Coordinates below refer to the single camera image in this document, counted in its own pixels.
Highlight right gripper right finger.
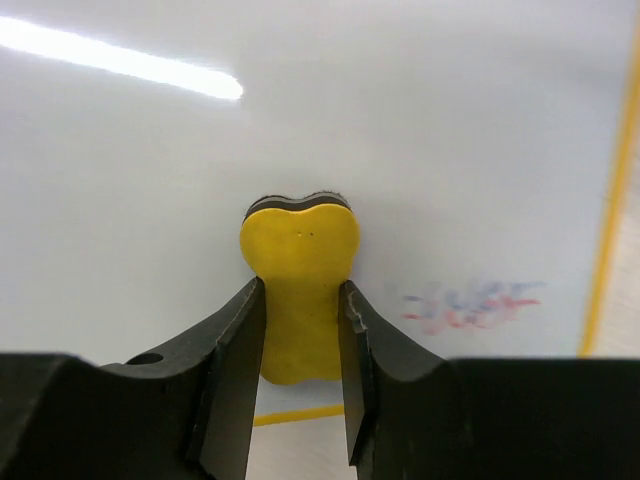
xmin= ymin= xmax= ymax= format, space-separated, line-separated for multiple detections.
xmin=338 ymin=282 xmax=639 ymax=479

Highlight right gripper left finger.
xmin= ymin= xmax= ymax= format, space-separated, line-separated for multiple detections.
xmin=1 ymin=279 xmax=266 ymax=479

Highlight yellow whiteboard eraser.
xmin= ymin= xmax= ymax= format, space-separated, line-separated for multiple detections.
xmin=239 ymin=191 xmax=360 ymax=385

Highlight yellow framed whiteboard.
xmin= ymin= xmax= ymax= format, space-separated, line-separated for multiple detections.
xmin=0 ymin=0 xmax=640 ymax=480

